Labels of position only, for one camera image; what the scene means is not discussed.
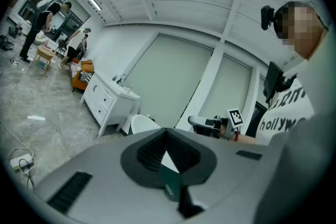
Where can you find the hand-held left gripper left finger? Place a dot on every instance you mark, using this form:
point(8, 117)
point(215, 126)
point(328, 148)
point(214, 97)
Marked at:
point(105, 165)

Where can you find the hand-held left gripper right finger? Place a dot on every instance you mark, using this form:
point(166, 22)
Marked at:
point(231, 178)

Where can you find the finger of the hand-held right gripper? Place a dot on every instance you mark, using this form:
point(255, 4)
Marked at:
point(199, 121)

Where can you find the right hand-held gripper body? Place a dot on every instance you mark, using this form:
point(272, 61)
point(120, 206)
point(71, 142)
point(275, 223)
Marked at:
point(235, 118)

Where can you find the white cabinet drawer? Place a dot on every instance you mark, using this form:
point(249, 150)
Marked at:
point(107, 98)
point(102, 112)

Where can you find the person's right forearm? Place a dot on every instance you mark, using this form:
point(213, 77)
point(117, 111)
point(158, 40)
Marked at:
point(246, 139)

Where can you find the black office chair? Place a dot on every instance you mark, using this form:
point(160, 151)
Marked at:
point(256, 120)

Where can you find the white roller blind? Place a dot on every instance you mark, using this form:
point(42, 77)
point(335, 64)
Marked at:
point(225, 86)
point(168, 81)

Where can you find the white printed t-shirt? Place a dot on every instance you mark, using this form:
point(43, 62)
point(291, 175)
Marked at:
point(275, 112)

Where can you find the black chest-mounted device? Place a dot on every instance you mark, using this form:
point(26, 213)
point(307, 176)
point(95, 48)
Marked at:
point(271, 78)

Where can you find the white vanity cabinet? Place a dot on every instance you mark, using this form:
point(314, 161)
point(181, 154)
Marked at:
point(118, 112)

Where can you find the white bathtub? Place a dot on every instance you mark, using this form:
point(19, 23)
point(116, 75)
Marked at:
point(143, 124)

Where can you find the white cabinet door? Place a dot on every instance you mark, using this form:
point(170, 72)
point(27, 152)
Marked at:
point(92, 94)

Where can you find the orange sofa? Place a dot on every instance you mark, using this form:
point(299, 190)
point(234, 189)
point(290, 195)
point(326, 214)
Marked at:
point(78, 82)

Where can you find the zigzag patterned cushion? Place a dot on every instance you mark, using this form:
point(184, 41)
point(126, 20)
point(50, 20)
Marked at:
point(86, 76)

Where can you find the striped blanket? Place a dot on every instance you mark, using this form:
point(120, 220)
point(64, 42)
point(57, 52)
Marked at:
point(75, 68)

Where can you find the orange cushion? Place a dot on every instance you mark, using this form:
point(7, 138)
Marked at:
point(87, 62)

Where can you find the person's head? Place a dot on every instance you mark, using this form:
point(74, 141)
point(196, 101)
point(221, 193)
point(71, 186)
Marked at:
point(302, 31)

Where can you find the teal plastic item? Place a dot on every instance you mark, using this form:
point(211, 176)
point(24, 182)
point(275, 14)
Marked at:
point(41, 64)

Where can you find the wooden side table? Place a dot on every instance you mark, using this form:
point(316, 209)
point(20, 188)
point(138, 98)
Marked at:
point(44, 53)

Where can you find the pink box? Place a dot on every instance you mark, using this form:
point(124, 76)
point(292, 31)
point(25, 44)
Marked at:
point(46, 47)

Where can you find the large glass window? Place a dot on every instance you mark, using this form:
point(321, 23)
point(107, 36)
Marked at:
point(76, 18)

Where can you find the black equipment bag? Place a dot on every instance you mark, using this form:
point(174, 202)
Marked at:
point(5, 43)

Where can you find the white low cabinet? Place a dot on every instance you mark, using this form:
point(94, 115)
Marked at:
point(18, 24)

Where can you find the black head camera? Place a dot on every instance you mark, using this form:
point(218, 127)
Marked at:
point(267, 18)

